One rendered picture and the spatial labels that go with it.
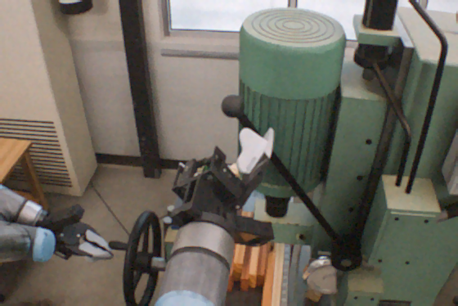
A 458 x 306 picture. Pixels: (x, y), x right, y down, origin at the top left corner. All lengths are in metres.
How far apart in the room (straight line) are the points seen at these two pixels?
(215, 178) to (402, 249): 0.37
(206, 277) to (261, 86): 0.33
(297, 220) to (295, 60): 0.42
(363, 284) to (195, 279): 0.46
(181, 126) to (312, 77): 1.83
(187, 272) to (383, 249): 0.40
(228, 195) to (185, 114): 1.84
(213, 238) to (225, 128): 1.92
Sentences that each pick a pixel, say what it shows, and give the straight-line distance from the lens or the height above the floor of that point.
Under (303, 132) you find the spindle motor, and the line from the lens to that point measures 0.73.
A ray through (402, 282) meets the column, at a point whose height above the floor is 0.99.
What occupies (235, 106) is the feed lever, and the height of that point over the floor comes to 1.44.
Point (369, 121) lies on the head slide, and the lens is 0.74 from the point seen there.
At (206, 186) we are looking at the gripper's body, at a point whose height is 1.39.
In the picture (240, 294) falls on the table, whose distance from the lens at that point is 1.04.
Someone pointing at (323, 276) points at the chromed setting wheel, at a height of 1.03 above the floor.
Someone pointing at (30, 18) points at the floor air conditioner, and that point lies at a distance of 2.08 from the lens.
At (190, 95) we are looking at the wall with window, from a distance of 2.33.
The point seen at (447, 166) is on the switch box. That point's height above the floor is 1.35.
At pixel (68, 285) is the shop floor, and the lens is 2.26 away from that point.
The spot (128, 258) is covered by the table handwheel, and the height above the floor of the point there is 0.93.
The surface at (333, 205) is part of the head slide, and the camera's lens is 0.86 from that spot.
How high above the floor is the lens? 1.78
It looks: 39 degrees down
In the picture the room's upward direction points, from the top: straight up
